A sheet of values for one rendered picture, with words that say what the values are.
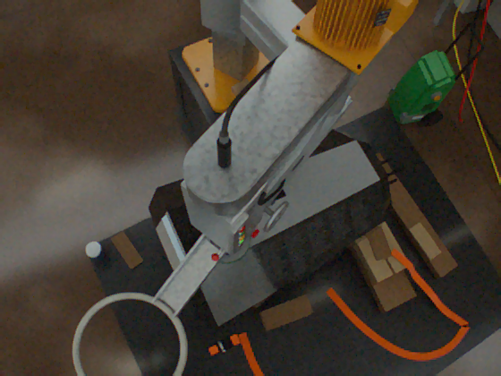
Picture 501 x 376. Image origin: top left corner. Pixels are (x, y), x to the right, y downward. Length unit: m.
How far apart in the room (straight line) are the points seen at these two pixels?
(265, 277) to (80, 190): 1.57
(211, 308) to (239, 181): 1.06
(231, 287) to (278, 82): 1.11
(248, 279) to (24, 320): 1.60
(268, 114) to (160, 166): 1.89
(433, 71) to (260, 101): 1.99
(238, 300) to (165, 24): 2.45
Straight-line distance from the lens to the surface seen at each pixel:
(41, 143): 3.57
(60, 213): 3.30
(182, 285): 2.03
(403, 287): 3.06
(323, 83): 1.52
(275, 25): 1.95
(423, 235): 3.20
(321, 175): 2.33
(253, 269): 2.24
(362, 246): 2.93
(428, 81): 3.27
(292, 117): 1.44
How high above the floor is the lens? 2.93
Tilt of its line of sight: 69 degrees down
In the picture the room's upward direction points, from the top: 7 degrees clockwise
